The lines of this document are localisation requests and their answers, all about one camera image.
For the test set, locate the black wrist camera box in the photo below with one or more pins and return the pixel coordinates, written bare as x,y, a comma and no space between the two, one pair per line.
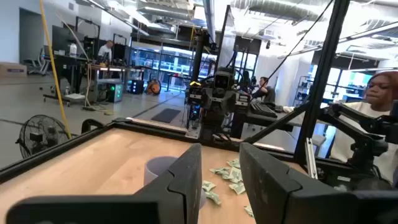
222,81

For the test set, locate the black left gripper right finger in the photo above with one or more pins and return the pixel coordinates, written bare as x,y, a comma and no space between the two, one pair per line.
267,186

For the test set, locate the black floor fan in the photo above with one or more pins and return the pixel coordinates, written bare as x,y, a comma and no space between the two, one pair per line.
40,137

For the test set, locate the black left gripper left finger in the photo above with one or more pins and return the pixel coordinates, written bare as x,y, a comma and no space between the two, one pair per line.
186,186

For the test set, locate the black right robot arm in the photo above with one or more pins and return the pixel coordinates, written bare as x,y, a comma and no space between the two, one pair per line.
200,56

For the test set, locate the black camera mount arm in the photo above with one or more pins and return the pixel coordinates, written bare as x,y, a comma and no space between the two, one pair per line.
363,146

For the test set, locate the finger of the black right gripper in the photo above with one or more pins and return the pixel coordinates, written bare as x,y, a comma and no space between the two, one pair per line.
219,119
207,119

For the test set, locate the cardboard box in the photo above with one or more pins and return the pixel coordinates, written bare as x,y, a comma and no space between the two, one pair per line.
12,70

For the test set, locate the black keyboard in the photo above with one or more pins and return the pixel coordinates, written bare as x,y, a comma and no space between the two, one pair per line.
262,109

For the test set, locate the blue-grey ceramic mug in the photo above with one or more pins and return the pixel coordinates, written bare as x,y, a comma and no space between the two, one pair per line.
157,168

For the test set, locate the black monitor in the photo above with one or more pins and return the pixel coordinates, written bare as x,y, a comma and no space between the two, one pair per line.
66,40

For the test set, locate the computer case with green lights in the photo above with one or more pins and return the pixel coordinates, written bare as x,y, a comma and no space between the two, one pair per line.
114,92

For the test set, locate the person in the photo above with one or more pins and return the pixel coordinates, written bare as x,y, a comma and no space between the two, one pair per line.
265,91
245,81
381,90
105,53

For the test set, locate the white plastic jug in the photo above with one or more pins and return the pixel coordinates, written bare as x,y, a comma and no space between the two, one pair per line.
73,50

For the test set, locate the black desk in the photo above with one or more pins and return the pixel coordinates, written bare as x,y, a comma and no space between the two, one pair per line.
270,121

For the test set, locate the black aluminium table frame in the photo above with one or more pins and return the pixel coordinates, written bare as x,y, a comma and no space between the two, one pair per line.
323,77

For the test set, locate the black floor mat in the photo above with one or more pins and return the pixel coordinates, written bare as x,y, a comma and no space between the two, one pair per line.
165,115

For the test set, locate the silver metal bracket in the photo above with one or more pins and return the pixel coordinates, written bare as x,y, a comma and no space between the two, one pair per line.
311,158

